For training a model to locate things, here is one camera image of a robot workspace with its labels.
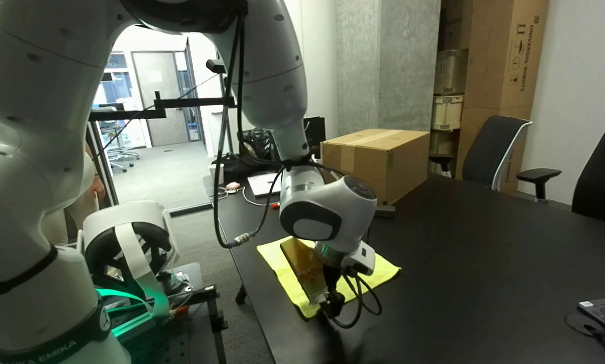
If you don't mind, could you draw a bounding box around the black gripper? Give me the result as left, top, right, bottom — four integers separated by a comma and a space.
318, 260, 349, 320

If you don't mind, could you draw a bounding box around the yellow cloth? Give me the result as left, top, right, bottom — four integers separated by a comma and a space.
255, 235, 402, 321

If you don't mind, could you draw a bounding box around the small white container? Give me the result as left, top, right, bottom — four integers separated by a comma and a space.
208, 161, 227, 187

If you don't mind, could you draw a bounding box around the black backpack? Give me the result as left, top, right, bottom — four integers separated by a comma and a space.
237, 127, 279, 163

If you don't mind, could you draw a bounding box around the white storage box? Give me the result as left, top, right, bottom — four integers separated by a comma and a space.
431, 93, 465, 134

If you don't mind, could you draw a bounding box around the black horizontal mounting bar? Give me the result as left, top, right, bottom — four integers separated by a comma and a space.
86, 88, 237, 124

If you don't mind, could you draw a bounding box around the tall brown cardboard box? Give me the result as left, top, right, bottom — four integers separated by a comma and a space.
441, 0, 553, 198

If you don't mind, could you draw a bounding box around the gold wrist camera mount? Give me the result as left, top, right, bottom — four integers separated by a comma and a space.
279, 237, 327, 300

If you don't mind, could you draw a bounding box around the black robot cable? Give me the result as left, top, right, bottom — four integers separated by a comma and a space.
208, 12, 386, 332

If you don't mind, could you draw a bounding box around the black cable by touchscreen device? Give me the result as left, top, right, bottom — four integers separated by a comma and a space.
565, 310, 605, 364

